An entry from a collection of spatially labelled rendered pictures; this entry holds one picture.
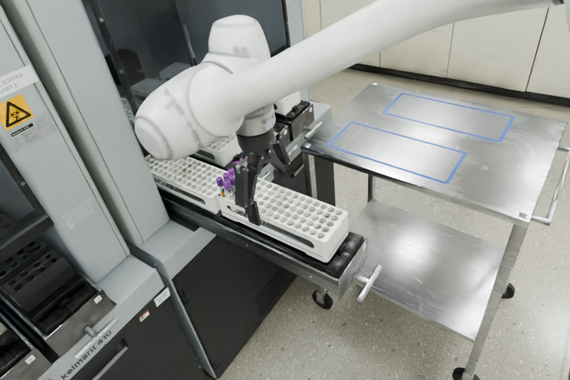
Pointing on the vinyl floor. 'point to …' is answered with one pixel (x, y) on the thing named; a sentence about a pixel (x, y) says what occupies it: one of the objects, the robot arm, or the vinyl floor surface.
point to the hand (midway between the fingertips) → (267, 201)
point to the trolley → (494, 164)
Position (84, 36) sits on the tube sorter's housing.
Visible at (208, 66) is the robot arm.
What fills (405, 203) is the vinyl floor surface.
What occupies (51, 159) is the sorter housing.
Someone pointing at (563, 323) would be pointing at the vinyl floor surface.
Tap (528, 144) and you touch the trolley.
